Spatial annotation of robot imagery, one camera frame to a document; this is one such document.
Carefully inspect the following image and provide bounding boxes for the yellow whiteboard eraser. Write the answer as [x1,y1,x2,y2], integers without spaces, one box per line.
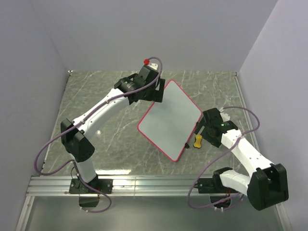
[193,134,203,149]

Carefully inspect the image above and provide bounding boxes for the red framed whiteboard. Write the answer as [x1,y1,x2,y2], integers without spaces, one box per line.
[137,79,202,162]

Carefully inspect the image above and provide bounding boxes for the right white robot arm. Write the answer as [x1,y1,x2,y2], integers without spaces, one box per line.
[194,118,289,211]

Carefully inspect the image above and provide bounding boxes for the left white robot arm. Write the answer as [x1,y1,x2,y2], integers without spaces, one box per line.
[60,74,166,193]

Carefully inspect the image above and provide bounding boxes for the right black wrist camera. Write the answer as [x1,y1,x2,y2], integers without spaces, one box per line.
[203,108,223,126]

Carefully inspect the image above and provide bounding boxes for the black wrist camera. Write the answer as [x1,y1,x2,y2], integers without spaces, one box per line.
[134,65,158,87]
[203,108,223,126]

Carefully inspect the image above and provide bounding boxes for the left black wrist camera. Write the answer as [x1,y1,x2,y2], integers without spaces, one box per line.
[134,65,158,87]

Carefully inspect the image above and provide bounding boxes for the aluminium table edge rail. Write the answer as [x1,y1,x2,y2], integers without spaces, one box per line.
[233,72,258,150]

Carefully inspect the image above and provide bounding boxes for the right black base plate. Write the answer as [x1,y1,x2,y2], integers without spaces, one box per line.
[194,178,236,194]

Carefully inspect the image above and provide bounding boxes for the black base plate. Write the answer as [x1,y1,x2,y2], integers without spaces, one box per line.
[69,178,113,194]
[194,178,236,194]

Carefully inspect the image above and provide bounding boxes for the aluminium mounting rail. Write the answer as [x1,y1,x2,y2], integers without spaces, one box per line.
[26,175,195,196]

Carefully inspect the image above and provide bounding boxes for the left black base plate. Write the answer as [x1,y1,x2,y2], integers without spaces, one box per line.
[69,178,113,194]

